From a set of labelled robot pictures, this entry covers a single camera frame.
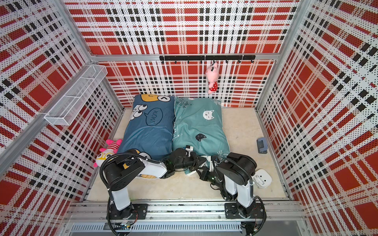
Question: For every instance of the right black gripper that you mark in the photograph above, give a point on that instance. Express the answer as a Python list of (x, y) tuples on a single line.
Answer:
[(204, 174)]

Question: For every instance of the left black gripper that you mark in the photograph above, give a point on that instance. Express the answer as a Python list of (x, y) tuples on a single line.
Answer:
[(195, 160)]

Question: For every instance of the green cat pillowcase pillow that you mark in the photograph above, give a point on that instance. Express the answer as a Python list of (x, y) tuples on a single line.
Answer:
[(198, 124)]

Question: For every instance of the blue cartoon pillowcase pillow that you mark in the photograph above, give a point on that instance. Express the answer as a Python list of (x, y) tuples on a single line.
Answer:
[(149, 132)]

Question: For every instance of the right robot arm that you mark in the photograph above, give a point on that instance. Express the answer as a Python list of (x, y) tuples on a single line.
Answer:
[(233, 176)]

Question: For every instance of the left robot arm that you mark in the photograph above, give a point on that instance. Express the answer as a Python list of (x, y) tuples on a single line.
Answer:
[(119, 170)]

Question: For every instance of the white round plastic device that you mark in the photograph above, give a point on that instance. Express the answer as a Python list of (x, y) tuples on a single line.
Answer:
[(262, 179)]

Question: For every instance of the small grey blue device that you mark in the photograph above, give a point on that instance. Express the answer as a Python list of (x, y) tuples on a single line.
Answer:
[(262, 145)]

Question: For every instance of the white plush doll yellow glasses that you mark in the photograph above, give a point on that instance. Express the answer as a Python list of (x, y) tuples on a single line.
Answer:
[(111, 149)]

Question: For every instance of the pink hanging plush toy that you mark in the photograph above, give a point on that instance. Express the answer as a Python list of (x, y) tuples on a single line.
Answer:
[(212, 75)]

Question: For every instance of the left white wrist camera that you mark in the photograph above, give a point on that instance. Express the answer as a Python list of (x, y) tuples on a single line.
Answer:
[(189, 150)]

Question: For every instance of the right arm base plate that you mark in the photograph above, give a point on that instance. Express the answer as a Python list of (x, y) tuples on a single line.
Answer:
[(237, 211)]

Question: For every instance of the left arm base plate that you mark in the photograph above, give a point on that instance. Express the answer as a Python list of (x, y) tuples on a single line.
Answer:
[(138, 211)]

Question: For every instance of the black hook rail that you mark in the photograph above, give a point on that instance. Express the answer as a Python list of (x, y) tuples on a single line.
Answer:
[(208, 58)]

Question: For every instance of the white wire mesh basket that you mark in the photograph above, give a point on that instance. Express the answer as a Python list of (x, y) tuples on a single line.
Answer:
[(66, 109)]

